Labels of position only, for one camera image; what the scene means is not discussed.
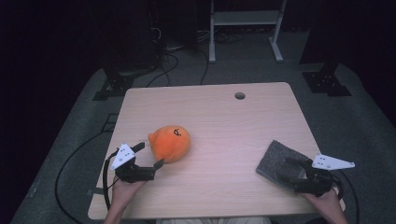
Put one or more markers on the person's left hand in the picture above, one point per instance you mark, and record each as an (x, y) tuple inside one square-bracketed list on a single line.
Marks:
[(124, 193)]

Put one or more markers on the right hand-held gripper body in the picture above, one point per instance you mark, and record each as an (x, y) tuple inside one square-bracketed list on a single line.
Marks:
[(317, 182)]

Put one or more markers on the grey cloth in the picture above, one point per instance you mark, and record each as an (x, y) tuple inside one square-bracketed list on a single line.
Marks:
[(275, 158)]

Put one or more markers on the person's right hand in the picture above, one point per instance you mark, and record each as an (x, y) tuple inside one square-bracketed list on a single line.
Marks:
[(327, 202)]

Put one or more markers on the black stand base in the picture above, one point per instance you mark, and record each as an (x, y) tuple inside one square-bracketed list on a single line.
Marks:
[(327, 84), (116, 85)]

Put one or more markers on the orange plush toy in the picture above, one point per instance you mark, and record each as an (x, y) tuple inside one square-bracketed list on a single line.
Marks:
[(171, 144)]

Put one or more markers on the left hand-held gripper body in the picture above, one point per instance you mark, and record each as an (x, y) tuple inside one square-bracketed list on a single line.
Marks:
[(124, 157)]

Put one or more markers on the white metal stand frame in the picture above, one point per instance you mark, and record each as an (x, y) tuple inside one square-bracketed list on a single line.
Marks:
[(246, 18)]

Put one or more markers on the grey tape strip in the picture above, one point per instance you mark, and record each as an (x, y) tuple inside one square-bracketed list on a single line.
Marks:
[(95, 191)]

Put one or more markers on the black floor frame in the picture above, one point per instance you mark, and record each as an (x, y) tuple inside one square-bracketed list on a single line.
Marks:
[(109, 123)]

